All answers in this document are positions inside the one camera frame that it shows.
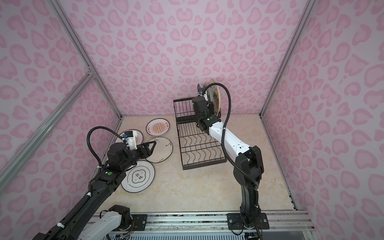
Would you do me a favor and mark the white plate black cloud outline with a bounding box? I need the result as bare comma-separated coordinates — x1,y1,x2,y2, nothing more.
121,161,156,193

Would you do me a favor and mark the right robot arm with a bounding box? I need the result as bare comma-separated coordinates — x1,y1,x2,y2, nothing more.
192,96,270,233

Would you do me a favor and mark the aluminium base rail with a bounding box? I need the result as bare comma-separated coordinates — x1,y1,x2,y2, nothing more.
86,211,319,240

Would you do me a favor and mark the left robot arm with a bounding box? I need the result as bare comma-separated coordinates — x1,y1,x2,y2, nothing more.
34,141,157,240

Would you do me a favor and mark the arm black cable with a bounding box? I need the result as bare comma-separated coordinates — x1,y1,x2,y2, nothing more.
200,82,259,187
86,125,124,169

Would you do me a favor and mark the white star cat plate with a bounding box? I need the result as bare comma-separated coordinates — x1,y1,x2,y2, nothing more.
208,85,221,116

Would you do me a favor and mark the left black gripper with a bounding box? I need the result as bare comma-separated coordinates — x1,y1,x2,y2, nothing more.
120,140,156,172

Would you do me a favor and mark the cream plum blossom plate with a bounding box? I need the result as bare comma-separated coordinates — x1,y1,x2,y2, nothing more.
146,137,173,164

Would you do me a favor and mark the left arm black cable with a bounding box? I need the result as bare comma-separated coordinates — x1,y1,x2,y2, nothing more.
86,125,124,169

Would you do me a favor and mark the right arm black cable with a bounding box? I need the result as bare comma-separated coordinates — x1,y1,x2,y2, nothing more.
200,82,259,187

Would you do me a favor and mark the small orange sunburst plate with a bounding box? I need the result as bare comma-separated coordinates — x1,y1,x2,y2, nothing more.
146,118,170,137

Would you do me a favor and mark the aluminium frame diagonal strut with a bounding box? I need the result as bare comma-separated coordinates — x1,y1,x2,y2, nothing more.
1,71,94,193

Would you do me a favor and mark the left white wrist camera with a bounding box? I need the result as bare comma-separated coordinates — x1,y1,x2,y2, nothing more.
122,130,137,150

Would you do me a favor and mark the black wire dish rack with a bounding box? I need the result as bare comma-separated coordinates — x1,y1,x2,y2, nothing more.
174,98,227,170

